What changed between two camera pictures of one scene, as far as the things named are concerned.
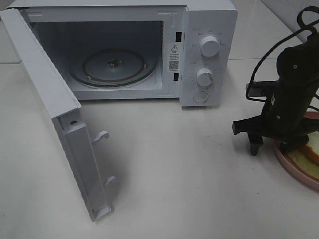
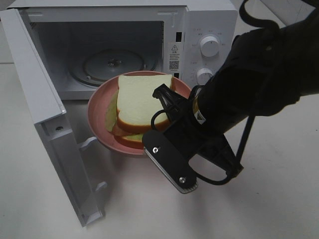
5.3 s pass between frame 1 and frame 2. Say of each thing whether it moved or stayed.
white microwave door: moved
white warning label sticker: stayed
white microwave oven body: stayed
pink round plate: moved
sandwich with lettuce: moved
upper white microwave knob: stayed
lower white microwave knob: stayed
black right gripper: moved
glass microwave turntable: stayed
